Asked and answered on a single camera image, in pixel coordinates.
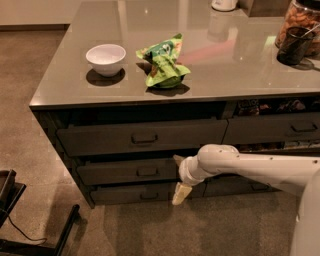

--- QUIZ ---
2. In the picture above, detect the white container at back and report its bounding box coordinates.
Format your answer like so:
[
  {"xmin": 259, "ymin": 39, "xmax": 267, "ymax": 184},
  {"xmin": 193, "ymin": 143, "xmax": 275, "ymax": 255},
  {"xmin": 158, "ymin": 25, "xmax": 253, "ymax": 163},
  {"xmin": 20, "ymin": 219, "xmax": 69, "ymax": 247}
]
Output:
[{"xmin": 211, "ymin": 0, "xmax": 238, "ymax": 12}]

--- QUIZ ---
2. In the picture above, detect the glass jar of nuts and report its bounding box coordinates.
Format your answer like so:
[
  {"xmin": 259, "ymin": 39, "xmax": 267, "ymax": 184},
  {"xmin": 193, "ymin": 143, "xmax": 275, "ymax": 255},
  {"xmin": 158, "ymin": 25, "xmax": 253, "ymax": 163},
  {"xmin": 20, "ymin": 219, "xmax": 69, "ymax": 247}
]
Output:
[{"xmin": 275, "ymin": 0, "xmax": 320, "ymax": 57}]

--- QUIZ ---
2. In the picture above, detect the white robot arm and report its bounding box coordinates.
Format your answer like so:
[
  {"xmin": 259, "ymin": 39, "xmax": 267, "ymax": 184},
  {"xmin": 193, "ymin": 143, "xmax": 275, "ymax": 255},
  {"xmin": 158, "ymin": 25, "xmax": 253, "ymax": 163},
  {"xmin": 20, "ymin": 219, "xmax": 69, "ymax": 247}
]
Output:
[{"xmin": 172, "ymin": 144, "xmax": 320, "ymax": 256}]

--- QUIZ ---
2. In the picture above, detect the green snack bag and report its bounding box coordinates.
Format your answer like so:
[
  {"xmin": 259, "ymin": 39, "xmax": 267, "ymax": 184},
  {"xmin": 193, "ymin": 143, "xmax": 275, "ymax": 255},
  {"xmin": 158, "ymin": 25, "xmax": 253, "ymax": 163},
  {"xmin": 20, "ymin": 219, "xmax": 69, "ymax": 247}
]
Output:
[{"xmin": 136, "ymin": 33, "xmax": 191, "ymax": 89}]

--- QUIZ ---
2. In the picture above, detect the black metal stand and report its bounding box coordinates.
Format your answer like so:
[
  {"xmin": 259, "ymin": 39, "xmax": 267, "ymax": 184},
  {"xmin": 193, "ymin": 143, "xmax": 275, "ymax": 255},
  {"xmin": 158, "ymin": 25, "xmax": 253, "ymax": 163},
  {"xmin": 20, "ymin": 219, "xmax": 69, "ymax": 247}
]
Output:
[{"xmin": 0, "ymin": 169, "xmax": 81, "ymax": 256}]

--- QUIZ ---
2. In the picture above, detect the grey kitchen island counter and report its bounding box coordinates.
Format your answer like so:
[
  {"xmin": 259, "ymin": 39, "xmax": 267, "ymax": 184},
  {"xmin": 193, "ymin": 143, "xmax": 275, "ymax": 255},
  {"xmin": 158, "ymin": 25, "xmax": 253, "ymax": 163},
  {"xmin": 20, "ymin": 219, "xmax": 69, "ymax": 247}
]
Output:
[{"xmin": 30, "ymin": 0, "xmax": 320, "ymax": 206}]

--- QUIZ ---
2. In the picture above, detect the dark mesh cup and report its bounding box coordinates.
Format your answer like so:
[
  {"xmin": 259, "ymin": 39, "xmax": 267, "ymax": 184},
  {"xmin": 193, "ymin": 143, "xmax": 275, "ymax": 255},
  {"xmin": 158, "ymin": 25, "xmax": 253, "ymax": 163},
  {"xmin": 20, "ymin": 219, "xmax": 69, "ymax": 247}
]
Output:
[{"xmin": 277, "ymin": 27, "xmax": 316, "ymax": 66}]

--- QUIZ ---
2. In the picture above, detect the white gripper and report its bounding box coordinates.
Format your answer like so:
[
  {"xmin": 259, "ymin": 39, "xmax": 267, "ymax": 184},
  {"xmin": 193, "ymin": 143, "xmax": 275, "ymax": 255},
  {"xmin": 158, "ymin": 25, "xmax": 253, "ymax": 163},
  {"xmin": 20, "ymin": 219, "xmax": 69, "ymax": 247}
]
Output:
[{"xmin": 172, "ymin": 155, "xmax": 208, "ymax": 206}]

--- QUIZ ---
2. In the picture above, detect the white ceramic bowl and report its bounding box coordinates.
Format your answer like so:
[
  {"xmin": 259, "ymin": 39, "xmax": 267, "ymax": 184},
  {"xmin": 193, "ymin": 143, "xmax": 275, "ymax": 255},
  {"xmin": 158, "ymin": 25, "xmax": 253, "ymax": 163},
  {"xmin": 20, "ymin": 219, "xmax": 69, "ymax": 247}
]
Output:
[{"xmin": 86, "ymin": 44, "xmax": 126, "ymax": 77}]

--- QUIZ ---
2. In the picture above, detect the grey drawer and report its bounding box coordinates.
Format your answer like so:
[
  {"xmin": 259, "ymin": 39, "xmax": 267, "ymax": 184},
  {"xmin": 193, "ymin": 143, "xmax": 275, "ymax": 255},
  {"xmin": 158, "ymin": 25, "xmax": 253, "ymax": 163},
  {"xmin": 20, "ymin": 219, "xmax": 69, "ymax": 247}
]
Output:
[
  {"xmin": 223, "ymin": 112, "xmax": 320, "ymax": 144},
  {"xmin": 89, "ymin": 181, "xmax": 208, "ymax": 205},
  {"xmin": 57, "ymin": 119, "xmax": 227, "ymax": 157},
  {"xmin": 77, "ymin": 158, "xmax": 177, "ymax": 185},
  {"xmin": 204, "ymin": 174, "xmax": 275, "ymax": 197},
  {"xmin": 249, "ymin": 148, "xmax": 320, "ymax": 157}
]

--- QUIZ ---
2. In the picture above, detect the black cable on floor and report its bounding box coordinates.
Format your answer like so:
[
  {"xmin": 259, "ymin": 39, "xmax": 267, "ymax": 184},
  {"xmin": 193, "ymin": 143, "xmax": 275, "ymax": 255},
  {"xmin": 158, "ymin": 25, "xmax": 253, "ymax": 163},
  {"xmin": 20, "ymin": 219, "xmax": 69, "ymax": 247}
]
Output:
[{"xmin": 0, "ymin": 208, "xmax": 48, "ymax": 245}]

